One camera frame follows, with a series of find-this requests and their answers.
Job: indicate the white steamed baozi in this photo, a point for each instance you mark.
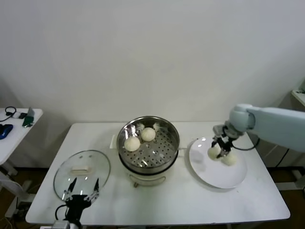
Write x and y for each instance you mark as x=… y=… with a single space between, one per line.
x=230 y=161
x=212 y=153
x=148 y=134
x=132 y=144

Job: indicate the small black object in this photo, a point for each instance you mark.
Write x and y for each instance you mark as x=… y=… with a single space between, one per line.
x=23 y=116

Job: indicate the white side table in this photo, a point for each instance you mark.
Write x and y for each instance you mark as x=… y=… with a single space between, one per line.
x=14 y=143

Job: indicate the black table foot bar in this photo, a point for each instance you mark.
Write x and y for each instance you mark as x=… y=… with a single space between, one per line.
x=286 y=170

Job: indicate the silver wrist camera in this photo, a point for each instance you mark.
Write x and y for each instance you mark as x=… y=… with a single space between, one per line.
x=217 y=130
x=60 y=224

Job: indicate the small white object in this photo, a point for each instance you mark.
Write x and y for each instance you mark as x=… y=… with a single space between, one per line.
x=16 y=116

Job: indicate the white round plate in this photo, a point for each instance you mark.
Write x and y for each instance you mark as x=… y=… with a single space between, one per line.
x=221 y=175

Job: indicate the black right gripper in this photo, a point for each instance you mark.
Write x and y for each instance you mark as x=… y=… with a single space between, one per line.
x=227 y=134

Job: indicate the white shelf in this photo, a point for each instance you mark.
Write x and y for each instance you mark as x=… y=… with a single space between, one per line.
x=299 y=97

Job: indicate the blue object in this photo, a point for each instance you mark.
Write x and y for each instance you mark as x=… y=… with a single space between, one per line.
x=4 y=130

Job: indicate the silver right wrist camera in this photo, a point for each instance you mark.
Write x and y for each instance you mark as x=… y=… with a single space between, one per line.
x=217 y=130

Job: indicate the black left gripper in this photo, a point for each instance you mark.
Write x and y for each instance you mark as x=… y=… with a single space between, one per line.
x=77 y=202

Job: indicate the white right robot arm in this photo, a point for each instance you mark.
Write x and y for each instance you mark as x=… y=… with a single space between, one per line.
x=274 y=121

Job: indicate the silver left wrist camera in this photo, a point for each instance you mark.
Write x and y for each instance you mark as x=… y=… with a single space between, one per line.
x=60 y=224

